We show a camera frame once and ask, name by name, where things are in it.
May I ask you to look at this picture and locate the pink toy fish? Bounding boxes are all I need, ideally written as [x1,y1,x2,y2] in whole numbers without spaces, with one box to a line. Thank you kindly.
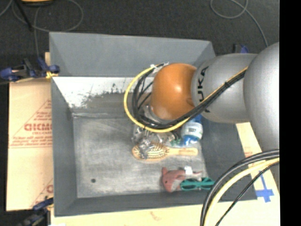
[160,166,203,193]

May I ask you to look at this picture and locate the grey metal bin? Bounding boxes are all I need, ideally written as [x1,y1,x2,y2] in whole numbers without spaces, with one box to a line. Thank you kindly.
[48,32,258,217]

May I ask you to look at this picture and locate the blue and white plastic bottle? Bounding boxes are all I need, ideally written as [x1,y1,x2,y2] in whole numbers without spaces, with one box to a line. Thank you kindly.
[180,114,204,147]

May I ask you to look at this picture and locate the wooden hairbrush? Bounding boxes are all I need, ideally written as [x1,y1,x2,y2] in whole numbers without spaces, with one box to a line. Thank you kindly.
[131,142,199,162]

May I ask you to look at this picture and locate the green sunglasses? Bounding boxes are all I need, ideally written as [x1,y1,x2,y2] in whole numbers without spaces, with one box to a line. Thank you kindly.
[179,177,216,191]

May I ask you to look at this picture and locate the brown cardboard board, red print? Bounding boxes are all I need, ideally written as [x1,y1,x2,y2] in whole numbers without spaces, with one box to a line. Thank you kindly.
[5,78,55,212]

